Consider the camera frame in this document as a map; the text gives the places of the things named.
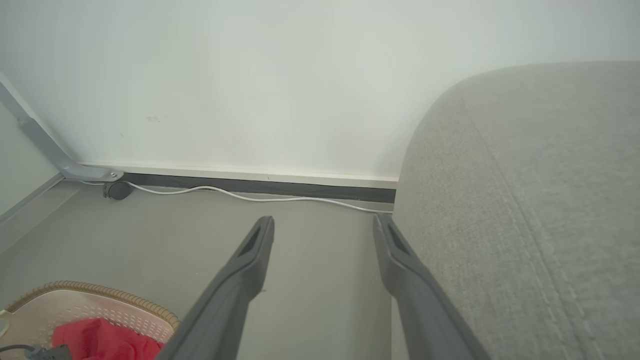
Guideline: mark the red cloth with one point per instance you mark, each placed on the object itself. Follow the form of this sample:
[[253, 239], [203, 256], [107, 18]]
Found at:
[[105, 340]]

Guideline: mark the black round caster foot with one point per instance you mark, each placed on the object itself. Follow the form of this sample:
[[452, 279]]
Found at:
[[118, 190]]

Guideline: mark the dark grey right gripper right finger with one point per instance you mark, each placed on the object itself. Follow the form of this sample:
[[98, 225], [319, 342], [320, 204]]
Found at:
[[425, 310]]

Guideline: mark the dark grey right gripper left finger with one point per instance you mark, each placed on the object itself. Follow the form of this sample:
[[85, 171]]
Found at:
[[225, 300]]

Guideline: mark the beige perforated laundry basket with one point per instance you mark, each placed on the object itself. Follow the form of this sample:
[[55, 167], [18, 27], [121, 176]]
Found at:
[[85, 302]]

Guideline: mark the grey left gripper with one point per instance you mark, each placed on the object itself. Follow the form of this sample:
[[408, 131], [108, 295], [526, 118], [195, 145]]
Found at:
[[52, 353]]

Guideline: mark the grey fabric sofa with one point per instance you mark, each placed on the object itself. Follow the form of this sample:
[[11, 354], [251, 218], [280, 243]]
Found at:
[[530, 210]]

